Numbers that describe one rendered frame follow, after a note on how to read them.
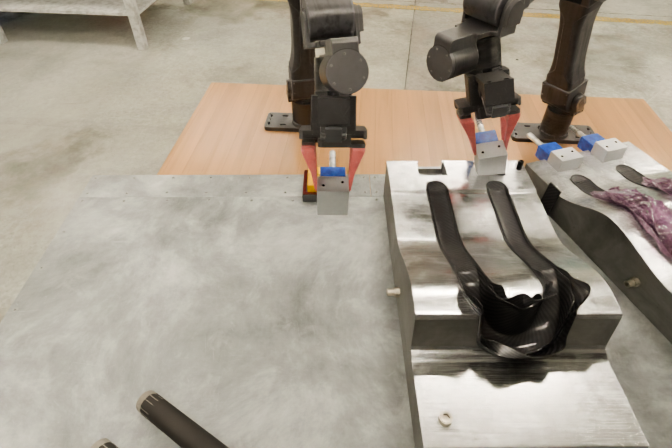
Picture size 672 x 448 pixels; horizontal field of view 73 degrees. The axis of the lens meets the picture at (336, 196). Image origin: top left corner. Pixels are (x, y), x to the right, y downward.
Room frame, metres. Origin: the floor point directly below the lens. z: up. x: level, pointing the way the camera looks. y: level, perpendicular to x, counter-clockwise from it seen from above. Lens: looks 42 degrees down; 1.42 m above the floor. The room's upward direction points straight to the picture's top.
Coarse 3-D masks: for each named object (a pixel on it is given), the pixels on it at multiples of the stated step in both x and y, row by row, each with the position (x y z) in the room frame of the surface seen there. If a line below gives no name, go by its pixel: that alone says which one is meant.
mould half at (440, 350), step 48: (384, 192) 0.68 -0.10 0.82; (480, 192) 0.60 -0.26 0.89; (528, 192) 0.60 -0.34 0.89; (432, 240) 0.49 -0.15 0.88; (480, 240) 0.49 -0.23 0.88; (432, 288) 0.36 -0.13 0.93; (528, 288) 0.36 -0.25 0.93; (432, 336) 0.31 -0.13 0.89; (576, 336) 0.31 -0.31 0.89; (432, 384) 0.26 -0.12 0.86; (480, 384) 0.26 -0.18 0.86; (528, 384) 0.26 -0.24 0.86; (576, 384) 0.26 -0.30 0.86; (432, 432) 0.21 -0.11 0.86; (480, 432) 0.21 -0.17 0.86; (528, 432) 0.21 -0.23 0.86; (576, 432) 0.21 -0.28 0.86; (624, 432) 0.21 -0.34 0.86
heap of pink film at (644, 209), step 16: (592, 192) 0.63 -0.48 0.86; (608, 192) 0.60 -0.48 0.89; (624, 192) 0.58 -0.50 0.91; (640, 192) 0.58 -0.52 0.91; (624, 208) 0.55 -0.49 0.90; (640, 208) 0.53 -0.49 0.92; (656, 208) 0.52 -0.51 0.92; (640, 224) 0.51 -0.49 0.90; (656, 224) 0.50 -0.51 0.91; (656, 240) 0.48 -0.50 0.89
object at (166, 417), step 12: (144, 396) 0.26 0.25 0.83; (156, 396) 0.26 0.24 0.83; (144, 408) 0.25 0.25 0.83; (156, 408) 0.25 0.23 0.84; (168, 408) 0.24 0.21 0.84; (156, 420) 0.23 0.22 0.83; (168, 420) 0.23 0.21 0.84; (180, 420) 0.23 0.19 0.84; (192, 420) 0.23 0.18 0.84; (168, 432) 0.22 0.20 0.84; (180, 432) 0.21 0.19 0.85; (192, 432) 0.21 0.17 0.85; (204, 432) 0.21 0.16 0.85; (180, 444) 0.20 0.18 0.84; (192, 444) 0.20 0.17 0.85; (204, 444) 0.20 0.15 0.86; (216, 444) 0.20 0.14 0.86
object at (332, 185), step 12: (324, 168) 0.59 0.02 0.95; (336, 168) 0.59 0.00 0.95; (324, 180) 0.55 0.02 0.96; (336, 180) 0.55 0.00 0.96; (348, 180) 0.55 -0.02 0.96; (324, 192) 0.52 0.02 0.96; (336, 192) 0.52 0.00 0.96; (348, 192) 0.52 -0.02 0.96; (324, 204) 0.52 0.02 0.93; (336, 204) 0.52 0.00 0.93
